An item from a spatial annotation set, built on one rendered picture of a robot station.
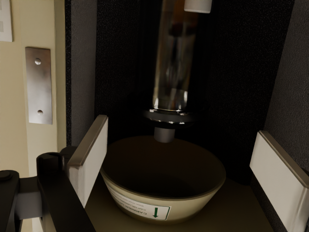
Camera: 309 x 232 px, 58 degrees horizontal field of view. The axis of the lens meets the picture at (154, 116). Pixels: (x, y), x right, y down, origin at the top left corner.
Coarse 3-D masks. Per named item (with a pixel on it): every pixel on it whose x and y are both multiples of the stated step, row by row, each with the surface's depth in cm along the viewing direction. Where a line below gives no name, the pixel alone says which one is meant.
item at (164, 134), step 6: (144, 120) 34; (156, 126) 34; (162, 126) 34; (168, 126) 33; (174, 126) 33; (180, 126) 34; (186, 126) 34; (156, 132) 37; (162, 132) 37; (168, 132) 37; (174, 132) 37; (156, 138) 37; (162, 138) 37; (168, 138) 37
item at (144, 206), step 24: (120, 144) 44; (144, 144) 46; (168, 144) 47; (192, 144) 45; (120, 168) 43; (144, 168) 46; (168, 168) 46; (192, 168) 44; (216, 168) 40; (120, 192) 32; (144, 216) 34; (168, 216) 33; (192, 216) 36
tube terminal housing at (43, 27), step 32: (32, 0) 23; (64, 0) 26; (32, 32) 24; (64, 32) 26; (64, 64) 28; (64, 96) 29; (32, 128) 27; (64, 128) 30; (32, 160) 28; (96, 192) 39; (160, 192) 48; (192, 192) 43; (224, 192) 43; (32, 224) 31; (96, 224) 34; (128, 224) 34; (192, 224) 35; (224, 224) 36; (256, 224) 36
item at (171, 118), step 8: (128, 104) 35; (136, 112) 33; (144, 112) 32; (152, 112) 32; (208, 112) 35; (160, 120) 32; (168, 120) 32; (176, 120) 32; (184, 120) 32; (192, 120) 32
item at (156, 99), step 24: (144, 0) 30; (168, 0) 28; (192, 0) 28; (216, 0) 30; (144, 24) 31; (168, 24) 29; (192, 24) 29; (216, 24) 32; (144, 48) 31; (168, 48) 30; (192, 48) 30; (144, 72) 32; (168, 72) 31; (192, 72) 31; (144, 96) 33; (168, 96) 32; (192, 96) 32
